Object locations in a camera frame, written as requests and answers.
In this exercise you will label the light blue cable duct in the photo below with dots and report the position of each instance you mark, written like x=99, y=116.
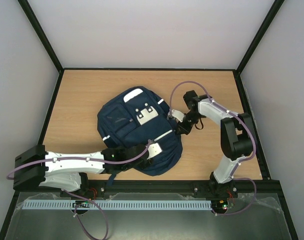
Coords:
x=171, y=205

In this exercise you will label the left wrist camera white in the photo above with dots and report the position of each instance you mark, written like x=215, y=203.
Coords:
x=154, y=150

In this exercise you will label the black aluminium frame rail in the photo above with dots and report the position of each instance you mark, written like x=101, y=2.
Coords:
x=196, y=188

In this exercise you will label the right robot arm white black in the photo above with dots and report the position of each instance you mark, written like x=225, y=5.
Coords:
x=237, y=140

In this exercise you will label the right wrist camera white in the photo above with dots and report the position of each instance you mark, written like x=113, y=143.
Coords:
x=177, y=115

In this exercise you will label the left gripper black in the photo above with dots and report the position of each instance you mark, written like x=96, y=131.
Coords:
x=147, y=164

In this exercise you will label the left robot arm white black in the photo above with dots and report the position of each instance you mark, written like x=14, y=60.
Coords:
x=36, y=167

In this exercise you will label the navy blue backpack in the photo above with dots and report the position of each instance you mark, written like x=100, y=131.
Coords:
x=136, y=116

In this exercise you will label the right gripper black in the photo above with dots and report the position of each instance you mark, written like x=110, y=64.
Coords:
x=181, y=127

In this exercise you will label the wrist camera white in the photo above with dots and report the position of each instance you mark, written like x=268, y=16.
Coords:
x=154, y=150
x=177, y=115

